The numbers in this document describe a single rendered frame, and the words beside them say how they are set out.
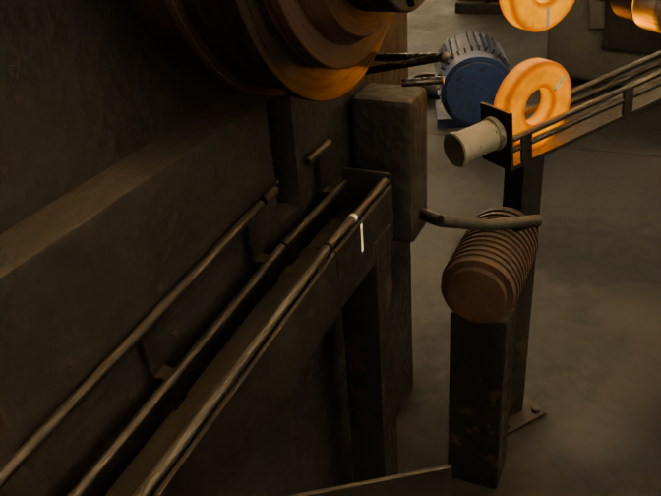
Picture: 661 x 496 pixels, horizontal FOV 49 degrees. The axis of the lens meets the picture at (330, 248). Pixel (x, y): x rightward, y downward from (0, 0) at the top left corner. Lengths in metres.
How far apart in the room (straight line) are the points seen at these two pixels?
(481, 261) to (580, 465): 0.58
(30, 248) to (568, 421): 1.30
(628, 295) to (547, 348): 0.34
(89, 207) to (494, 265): 0.70
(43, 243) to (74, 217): 0.04
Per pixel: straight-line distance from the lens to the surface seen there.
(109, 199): 0.69
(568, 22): 3.64
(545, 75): 1.31
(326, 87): 0.81
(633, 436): 1.69
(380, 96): 1.09
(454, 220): 1.16
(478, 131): 1.24
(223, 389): 0.71
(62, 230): 0.65
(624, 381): 1.82
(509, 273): 1.20
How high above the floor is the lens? 1.15
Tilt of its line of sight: 30 degrees down
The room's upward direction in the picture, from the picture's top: 5 degrees counter-clockwise
